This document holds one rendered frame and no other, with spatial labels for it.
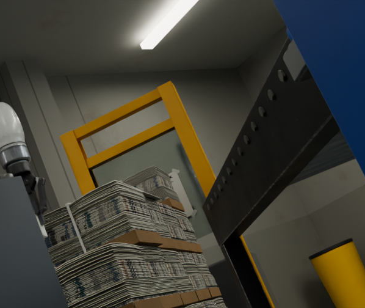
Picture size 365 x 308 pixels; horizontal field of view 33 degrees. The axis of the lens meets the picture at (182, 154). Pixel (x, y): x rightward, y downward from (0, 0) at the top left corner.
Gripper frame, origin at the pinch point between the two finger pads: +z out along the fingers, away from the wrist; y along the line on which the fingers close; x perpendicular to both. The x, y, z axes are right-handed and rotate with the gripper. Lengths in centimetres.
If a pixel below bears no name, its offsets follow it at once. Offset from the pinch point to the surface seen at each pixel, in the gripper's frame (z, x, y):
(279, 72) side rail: 18, 88, -75
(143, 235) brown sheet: 10.0, -32.1, -20.1
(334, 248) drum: 31, -402, -87
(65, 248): 3.7, -26.5, 4.9
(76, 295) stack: 23.1, 1.7, -3.9
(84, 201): -8.0, -26.8, -6.9
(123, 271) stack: 22.5, 0.9, -19.0
